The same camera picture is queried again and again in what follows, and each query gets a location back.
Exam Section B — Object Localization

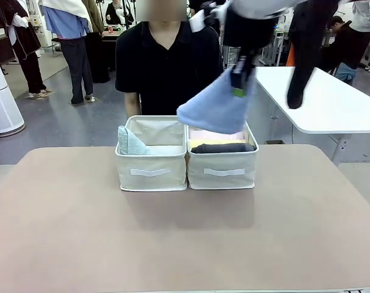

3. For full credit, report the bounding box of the periwinkle blue towel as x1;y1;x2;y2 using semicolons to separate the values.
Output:
176;68;258;135

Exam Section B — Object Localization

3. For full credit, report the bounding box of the bystander in black white-trimmed robe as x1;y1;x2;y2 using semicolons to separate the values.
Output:
0;0;53;100

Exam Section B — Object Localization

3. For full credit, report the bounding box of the pale mint towel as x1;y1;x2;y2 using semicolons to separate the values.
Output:
117;125;154;156

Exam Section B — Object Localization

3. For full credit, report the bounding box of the person in black polo shirt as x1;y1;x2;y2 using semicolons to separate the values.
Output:
115;0;224;118

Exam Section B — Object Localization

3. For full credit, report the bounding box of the pale yellow towel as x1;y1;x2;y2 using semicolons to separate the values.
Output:
189;139;248;148

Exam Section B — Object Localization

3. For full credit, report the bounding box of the bystander in black sweater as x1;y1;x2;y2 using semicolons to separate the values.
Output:
104;0;134;26

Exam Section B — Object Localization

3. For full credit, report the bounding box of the pale pink towel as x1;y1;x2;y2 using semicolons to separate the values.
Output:
188;129;245;141

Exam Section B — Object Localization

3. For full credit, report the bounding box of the dark grey towel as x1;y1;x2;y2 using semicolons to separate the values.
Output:
190;142;255;154

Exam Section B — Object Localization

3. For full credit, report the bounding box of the bystander in grey top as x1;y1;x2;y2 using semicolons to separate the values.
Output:
349;0;370;33

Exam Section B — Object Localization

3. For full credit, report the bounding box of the bystander in blue shirt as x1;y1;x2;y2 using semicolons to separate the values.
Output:
38;0;96;105

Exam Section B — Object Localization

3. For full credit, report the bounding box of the person's right forearm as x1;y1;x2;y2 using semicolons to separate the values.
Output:
125;90;142;118

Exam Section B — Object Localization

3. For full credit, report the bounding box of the bystander in dark olive coat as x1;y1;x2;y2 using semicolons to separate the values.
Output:
81;0;111;84

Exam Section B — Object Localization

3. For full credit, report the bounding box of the cream fabric storage bin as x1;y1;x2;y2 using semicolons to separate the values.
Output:
186;120;259;190
114;115;188;192

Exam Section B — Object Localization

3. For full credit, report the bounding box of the white air purifier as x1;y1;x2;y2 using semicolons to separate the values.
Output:
0;51;26;135

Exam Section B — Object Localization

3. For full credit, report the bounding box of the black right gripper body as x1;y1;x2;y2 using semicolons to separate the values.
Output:
223;5;276;50

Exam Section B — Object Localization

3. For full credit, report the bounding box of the white table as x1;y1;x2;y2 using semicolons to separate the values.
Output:
254;66;370;165

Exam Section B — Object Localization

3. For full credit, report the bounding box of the seated bystander in black jacket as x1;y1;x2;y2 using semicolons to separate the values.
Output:
321;15;370;85

